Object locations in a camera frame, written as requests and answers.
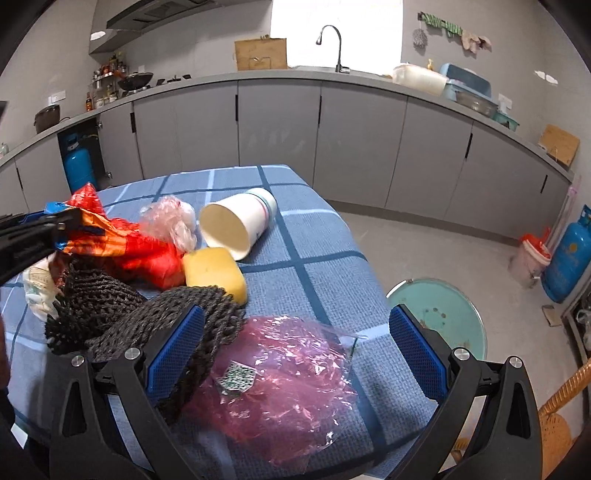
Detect white plastic tub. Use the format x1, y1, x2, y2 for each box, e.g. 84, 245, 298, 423
392, 63, 448, 96

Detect white green printed bag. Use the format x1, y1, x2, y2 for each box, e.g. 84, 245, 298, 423
22, 254, 59, 322

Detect teal small tray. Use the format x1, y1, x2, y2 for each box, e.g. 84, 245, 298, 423
493, 110, 519, 132

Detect blue gas cylinder under counter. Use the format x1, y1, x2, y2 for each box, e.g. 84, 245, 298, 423
63, 133, 98, 192

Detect black wok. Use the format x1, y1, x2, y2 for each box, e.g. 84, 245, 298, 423
118, 72, 153, 92

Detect green enamel basin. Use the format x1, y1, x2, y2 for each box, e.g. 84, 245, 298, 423
387, 278, 488, 360

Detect wooden cutting board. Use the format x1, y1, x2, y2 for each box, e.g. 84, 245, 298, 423
235, 36, 288, 71

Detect red rimmed trash bucket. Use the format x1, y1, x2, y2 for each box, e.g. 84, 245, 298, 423
508, 233, 552, 289

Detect dark cooking pot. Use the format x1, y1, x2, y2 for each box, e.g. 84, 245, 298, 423
34, 104, 61, 134

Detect black kitchen faucet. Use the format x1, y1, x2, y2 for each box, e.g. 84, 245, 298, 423
312, 24, 351, 74

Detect black mesh netting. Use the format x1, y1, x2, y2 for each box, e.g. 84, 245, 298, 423
45, 261, 246, 425

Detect pink transparent plastic bag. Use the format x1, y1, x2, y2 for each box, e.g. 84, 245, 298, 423
183, 316, 356, 472

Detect grey kitchen cabinets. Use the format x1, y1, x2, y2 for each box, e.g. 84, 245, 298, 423
1, 71, 573, 239

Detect blue checked tablecloth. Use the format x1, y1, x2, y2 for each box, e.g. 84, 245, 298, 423
1, 165, 435, 479

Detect yellow sponge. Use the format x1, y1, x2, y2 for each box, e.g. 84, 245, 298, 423
182, 247, 249, 305

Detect blue gas cylinder right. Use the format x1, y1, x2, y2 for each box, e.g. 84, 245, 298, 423
541, 205, 591, 303

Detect clear plastic bag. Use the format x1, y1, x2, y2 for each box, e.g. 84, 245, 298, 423
139, 195, 197, 253

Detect blue dish rack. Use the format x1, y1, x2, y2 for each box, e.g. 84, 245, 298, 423
439, 63, 492, 101

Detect white paper cup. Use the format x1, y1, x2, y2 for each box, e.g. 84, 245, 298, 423
198, 188, 277, 261

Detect red orange plastic bag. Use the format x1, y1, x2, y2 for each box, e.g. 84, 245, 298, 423
45, 183, 185, 291

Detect wicker chair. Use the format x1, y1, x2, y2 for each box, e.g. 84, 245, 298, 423
450, 357, 591, 480

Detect range hood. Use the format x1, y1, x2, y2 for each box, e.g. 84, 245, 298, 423
89, 0, 219, 54

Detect metal bowl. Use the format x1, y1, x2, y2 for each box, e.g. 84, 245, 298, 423
456, 90, 497, 118

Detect cardboard piece on floor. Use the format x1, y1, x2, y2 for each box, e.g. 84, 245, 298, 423
542, 305, 563, 327

